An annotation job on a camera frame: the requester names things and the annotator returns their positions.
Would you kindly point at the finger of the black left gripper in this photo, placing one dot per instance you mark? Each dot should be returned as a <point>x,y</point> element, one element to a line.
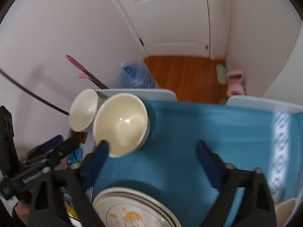
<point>43,148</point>
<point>63,150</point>

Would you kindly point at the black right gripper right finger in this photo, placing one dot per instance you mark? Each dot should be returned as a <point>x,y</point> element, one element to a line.
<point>217,171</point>

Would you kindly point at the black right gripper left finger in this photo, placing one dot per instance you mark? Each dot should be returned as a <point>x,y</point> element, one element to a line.
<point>92,165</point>

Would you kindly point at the small white bowl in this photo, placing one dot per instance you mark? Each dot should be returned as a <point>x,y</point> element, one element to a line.
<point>83,110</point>

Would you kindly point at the white plate orange pattern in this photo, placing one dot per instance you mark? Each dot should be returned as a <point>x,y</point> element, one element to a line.
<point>120,206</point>

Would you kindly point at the cream ceramic bowl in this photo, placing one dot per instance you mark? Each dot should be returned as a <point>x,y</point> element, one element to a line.
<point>123,122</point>

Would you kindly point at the beige plastic handled bowl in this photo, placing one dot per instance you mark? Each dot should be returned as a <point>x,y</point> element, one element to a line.
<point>284,211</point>

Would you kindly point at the person's left hand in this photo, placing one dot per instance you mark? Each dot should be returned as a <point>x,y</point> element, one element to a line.
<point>21,210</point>

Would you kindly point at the blue patterned tablecloth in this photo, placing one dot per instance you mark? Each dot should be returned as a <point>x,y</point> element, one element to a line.
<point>167,169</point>

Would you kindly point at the pink slippers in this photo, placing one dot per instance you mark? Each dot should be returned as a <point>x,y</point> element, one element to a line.
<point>235,83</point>

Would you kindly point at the blue water bottle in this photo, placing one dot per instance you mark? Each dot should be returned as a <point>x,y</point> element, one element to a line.
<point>136,75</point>

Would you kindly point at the white door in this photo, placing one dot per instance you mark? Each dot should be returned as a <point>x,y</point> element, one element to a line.
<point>168,27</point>

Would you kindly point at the pink handled mop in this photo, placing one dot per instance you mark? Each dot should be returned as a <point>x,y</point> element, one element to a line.
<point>86,74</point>

